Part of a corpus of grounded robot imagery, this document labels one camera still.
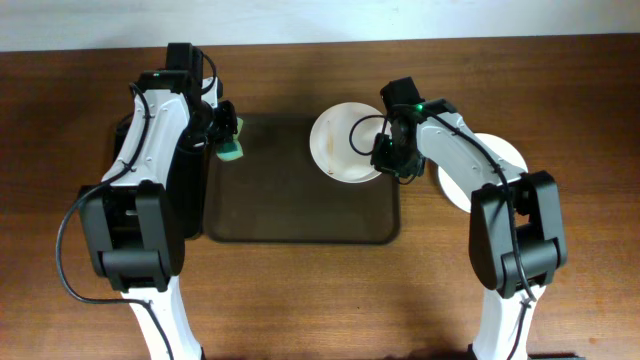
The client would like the black plastic tray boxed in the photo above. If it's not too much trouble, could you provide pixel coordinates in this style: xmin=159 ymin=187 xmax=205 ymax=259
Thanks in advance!
xmin=103 ymin=110 xmax=208 ymax=240

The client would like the white plate back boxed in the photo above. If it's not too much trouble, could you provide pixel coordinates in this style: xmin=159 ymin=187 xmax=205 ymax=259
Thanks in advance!
xmin=309 ymin=102 xmax=384 ymax=183

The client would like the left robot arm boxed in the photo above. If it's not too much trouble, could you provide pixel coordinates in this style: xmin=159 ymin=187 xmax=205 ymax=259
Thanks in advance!
xmin=72 ymin=70 xmax=242 ymax=359

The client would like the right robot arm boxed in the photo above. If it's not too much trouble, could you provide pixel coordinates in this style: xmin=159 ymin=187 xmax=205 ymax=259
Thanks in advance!
xmin=371 ymin=99 xmax=568 ymax=359

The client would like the brown plastic tray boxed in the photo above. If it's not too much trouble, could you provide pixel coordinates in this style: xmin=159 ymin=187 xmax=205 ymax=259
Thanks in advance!
xmin=203 ymin=114 xmax=400 ymax=245

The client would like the white plate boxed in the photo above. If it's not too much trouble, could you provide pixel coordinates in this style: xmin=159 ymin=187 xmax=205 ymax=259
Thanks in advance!
xmin=436 ymin=132 xmax=529 ymax=214
xmin=309 ymin=102 xmax=384 ymax=183

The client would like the green yellow sponge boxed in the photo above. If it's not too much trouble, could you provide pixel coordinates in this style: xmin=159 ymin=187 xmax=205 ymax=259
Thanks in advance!
xmin=215 ymin=117 xmax=244 ymax=162

